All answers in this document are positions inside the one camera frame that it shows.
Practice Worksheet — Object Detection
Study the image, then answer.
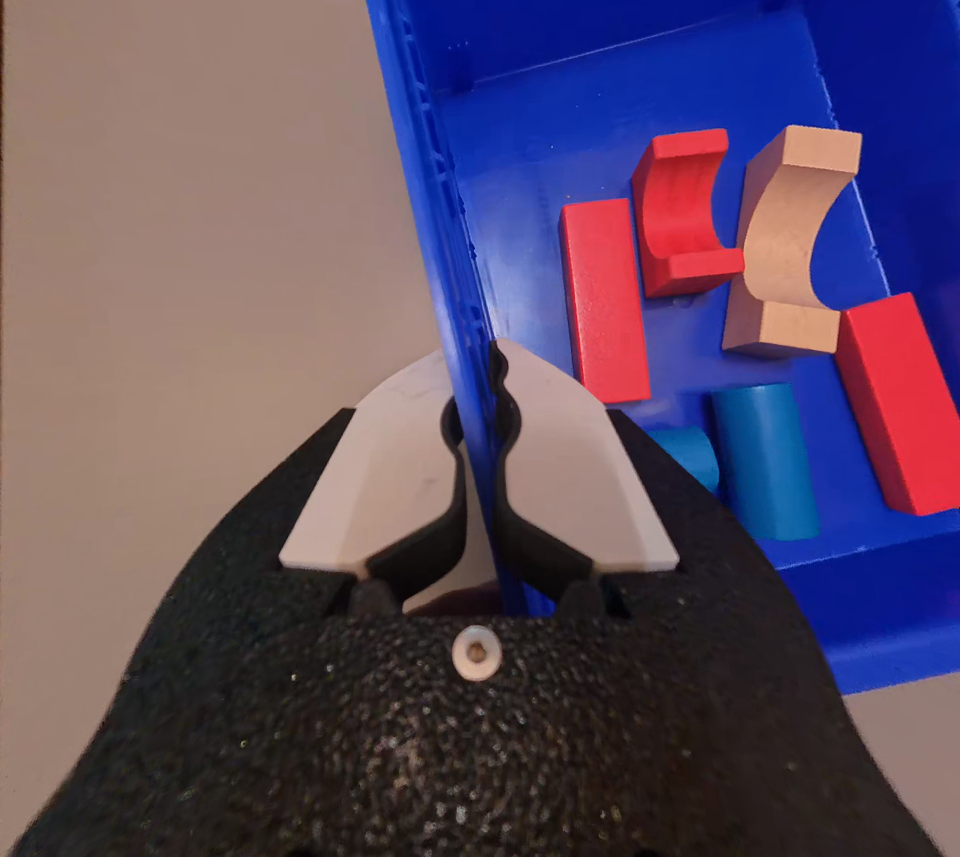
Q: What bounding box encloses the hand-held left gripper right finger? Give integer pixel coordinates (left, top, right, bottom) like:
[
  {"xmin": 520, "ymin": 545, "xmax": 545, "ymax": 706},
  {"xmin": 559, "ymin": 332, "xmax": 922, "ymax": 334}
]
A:
[{"xmin": 489, "ymin": 338, "xmax": 681, "ymax": 605}]

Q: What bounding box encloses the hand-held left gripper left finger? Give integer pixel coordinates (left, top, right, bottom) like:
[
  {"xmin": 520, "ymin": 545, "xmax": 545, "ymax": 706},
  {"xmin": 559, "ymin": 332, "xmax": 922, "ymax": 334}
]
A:
[{"xmin": 277, "ymin": 348, "xmax": 470, "ymax": 605}]

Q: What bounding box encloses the blue cylinder wooden block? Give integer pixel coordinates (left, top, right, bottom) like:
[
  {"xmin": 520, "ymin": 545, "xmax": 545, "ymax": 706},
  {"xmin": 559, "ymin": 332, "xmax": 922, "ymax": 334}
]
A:
[
  {"xmin": 646, "ymin": 425, "xmax": 721, "ymax": 498},
  {"xmin": 711, "ymin": 382, "xmax": 821, "ymax": 542}
]

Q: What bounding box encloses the red arch wooden block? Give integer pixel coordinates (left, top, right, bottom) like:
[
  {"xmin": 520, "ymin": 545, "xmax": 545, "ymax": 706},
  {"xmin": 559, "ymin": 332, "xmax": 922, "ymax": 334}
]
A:
[{"xmin": 630, "ymin": 128, "xmax": 746, "ymax": 299}]

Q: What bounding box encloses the red rectangular wooden block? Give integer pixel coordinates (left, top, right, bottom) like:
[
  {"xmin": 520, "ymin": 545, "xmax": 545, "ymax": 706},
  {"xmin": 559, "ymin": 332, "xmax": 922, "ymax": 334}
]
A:
[
  {"xmin": 834, "ymin": 292, "xmax": 960, "ymax": 517},
  {"xmin": 558, "ymin": 198, "xmax": 652, "ymax": 404}
]

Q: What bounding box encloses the tagged blue storage bin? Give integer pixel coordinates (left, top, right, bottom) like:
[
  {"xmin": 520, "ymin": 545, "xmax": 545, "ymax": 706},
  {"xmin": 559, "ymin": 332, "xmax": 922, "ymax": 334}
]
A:
[{"xmin": 343, "ymin": 0, "xmax": 960, "ymax": 695}]

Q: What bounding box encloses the natural wood arch block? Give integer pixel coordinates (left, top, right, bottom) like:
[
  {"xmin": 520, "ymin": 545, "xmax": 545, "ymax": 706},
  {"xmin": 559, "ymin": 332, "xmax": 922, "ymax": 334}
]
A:
[{"xmin": 721, "ymin": 125, "xmax": 864, "ymax": 357}]

